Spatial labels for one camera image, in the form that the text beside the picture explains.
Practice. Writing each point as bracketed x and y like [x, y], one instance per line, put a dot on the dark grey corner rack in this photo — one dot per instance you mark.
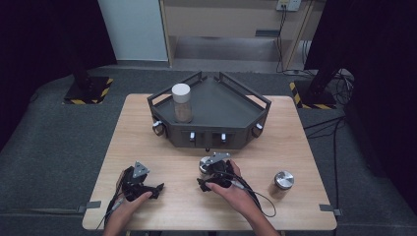
[213, 101]

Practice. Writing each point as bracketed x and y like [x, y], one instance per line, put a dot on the glass spice jar white lid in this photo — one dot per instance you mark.
[181, 93]

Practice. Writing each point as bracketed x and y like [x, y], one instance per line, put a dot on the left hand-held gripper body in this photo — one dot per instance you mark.
[132, 183]

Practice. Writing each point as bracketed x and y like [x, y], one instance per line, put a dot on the black curtain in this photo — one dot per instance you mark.
[377, 49]
[49, 32]

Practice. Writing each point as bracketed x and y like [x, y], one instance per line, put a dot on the white wall socket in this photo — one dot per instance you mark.
[290, 4]

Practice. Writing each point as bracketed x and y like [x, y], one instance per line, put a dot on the person's right hand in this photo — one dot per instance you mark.
[237, 196]

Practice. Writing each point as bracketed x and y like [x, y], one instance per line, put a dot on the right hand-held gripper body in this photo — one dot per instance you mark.
[221, 170]

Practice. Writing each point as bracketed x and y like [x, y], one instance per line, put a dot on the white panel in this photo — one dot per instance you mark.
[134, 29]

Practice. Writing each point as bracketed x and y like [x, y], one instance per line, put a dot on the black stand with striped base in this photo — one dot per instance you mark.
[87, 90]
[316, 95]

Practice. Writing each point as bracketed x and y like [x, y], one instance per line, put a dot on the person's left hand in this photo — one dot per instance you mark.
[124, 211]

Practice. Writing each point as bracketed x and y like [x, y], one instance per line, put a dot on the grey tape strip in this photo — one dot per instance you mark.
[91, 205]
[327, 207]

